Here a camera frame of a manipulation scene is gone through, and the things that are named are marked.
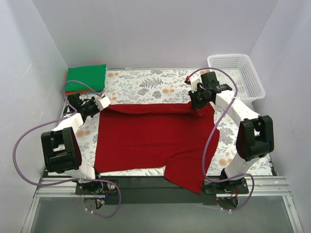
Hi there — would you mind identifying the red t-shirt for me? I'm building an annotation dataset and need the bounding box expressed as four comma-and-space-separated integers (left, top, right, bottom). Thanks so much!
94, 103, 220, 193

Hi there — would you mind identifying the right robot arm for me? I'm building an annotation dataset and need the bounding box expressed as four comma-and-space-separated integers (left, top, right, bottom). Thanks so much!
185, 68, 274, 183

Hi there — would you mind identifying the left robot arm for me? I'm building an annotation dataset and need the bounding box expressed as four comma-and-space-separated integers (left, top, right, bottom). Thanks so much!
41, 93, 109, 192

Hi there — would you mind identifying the orange folded t-shirt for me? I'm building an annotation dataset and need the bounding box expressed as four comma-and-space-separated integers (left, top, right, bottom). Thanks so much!
65, 90, 92, 95

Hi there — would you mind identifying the green folded t-shirt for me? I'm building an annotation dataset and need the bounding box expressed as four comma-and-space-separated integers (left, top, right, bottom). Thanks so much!
67, 64, 106, 92

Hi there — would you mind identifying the floral patterned table mat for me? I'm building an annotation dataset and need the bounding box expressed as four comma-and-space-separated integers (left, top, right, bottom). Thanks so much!
77, 69, 272, 176

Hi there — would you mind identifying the white plastic basket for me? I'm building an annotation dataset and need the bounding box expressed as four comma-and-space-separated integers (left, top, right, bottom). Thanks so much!
207, 54, 265, 104

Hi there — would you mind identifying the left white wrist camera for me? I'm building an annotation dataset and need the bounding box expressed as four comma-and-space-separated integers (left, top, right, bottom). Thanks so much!
95, 93, 111, 111

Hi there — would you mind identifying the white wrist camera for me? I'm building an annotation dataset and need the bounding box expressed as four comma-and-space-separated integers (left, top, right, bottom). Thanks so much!
185, 76, 202, 93
95, 93, 111, 111

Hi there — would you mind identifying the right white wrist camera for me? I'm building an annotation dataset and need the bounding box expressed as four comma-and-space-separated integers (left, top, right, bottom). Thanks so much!
185, 76, 202, 93

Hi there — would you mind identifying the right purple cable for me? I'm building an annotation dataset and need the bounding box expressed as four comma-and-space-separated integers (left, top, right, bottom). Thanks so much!
185, 67, 255, 212

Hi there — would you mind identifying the purple cable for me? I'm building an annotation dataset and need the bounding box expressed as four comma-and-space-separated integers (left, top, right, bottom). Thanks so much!
185, 67, 255, 212
13, 80, 122, 218

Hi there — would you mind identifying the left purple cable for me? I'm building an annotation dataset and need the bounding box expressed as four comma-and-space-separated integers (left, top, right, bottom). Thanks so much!
13, 80, 122, 218

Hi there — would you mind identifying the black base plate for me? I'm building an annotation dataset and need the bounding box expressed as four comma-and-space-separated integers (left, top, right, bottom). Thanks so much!
74, 176, 249, 206

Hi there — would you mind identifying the aluminium rail frame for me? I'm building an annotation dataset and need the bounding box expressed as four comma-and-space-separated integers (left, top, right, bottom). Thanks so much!
23, 176, 304, 233

